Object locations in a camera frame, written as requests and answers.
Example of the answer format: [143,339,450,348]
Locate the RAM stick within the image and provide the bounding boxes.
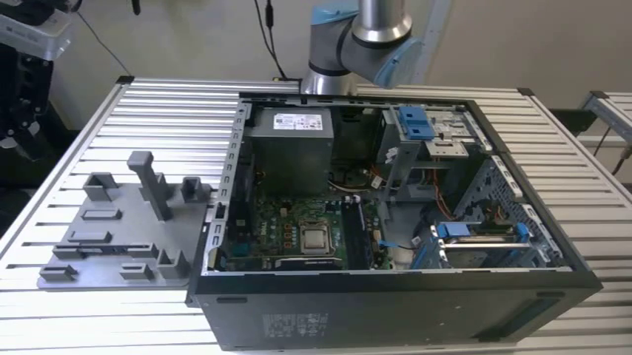
[56,243,152,257]
[352,201,375,270]

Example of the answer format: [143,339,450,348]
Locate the black empty RAM slot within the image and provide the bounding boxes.
[343,202,362,270]

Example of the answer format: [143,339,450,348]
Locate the grey parts rack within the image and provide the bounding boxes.
[36,149,221,293]

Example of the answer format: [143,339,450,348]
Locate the grey power supply unit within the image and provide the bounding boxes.
[244,106,335,199]

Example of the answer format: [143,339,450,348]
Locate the green motherboard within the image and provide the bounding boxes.
[216,197,395,273]

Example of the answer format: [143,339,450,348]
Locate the silver CPU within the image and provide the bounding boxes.
[300,227,332,252]

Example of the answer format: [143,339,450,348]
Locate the black graphics card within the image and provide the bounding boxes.
[274,257,344,271]

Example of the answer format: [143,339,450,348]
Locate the grey metal drive cage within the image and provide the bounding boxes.
[374,105,490,203]

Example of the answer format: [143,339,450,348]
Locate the blue drive bay latch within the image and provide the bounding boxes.
[396,106,435,141]

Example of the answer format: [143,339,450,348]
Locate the black PC case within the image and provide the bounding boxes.
[184,88,604,352]

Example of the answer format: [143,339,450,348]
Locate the hard disk in blue carrier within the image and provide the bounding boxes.
[411,220,543,270]

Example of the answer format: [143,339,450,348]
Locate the black box behind table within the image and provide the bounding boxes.
[547,108,598,138]

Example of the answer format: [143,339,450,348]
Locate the metal slat side table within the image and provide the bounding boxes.
[577,90,632,149]

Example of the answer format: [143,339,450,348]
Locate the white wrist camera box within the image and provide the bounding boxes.
[0,14,73,60]

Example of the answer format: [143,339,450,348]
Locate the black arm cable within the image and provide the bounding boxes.
[251,0,290,81]

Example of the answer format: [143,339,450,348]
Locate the power supply wire bundle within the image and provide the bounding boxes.
[327,164,383,193]

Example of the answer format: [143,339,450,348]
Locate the orange wires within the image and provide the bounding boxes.
[426,168,455,221]

